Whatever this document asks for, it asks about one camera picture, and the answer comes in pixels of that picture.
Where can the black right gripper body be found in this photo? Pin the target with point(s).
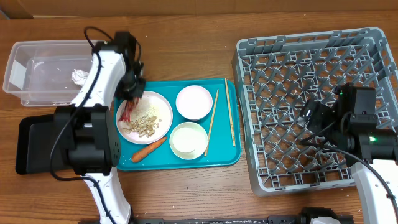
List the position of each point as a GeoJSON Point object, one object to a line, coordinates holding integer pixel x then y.
{"type": "Point", "coordinates": [321, 123]}

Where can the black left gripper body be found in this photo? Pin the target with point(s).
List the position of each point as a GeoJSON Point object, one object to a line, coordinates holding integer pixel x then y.
{"type": "Point", "coordinates": [129, 87]}

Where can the red snack wrapper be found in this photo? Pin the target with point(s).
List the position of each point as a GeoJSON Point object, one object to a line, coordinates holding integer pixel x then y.
{"type": "Point", "coordinates": [128, 110]}

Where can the pale green bowl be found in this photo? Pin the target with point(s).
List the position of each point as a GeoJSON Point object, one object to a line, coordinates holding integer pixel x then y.
{"type": "Point", "coordinates": [188, 140]}

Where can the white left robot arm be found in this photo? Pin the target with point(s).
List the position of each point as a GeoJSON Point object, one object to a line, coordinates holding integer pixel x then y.
{"type": "Point", "coordinates": [88, 140]}

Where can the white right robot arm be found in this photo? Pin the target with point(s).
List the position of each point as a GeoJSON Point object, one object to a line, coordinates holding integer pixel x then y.
{"type": "Point", "coordinates": [350, 128]}

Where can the grey dishwasher rack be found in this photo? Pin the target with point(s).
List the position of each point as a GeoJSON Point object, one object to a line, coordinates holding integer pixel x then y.
{"type": "Point", "coordinates": [275, 76]}

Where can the white plate with food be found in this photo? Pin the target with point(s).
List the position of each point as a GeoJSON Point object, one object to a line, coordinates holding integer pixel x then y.
{"type": "Point", "coordinates": [149, 121]}

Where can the crumpled white paper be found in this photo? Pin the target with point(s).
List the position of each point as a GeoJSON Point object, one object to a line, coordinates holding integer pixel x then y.
{"type": "Point", "coordinates": [79, 77]}

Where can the orange carrot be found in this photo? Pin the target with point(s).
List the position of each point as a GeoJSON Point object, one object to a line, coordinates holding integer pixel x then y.
{"type": "Point", "coordinates": [140, 155]}

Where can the left wooden chopstick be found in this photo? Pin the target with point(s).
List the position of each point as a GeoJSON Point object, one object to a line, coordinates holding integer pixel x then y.
{"type": "Point", "coordinates": [211, 123]}

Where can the wooden chopstick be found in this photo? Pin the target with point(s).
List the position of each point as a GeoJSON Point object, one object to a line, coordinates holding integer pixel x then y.
{"type": "Point", "coordinates": [230, 113]}
{"type": "Point", "coordinates": [211, 123]}

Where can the teal plastic tray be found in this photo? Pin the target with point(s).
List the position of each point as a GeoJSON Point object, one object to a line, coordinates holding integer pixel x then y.
{"type": "Point", "coordinates": [220, 152]}

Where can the right wooden chopstick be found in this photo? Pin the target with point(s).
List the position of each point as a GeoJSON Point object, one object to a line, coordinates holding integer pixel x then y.
{"type": "Point", "coordinates": [230, 113]}

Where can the clear plastic bin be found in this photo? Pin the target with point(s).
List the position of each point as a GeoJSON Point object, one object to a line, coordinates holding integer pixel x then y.
{"type": "Point", "coordinates": [40, 72]}

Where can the black plastic bin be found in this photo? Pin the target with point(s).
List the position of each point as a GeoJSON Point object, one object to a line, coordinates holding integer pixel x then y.
{"type": "Point", "coordinates": [37, 135]}

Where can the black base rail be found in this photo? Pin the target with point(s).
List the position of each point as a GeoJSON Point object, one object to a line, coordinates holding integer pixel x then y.
{"type": "Point", "coordinates": [308, 215]}

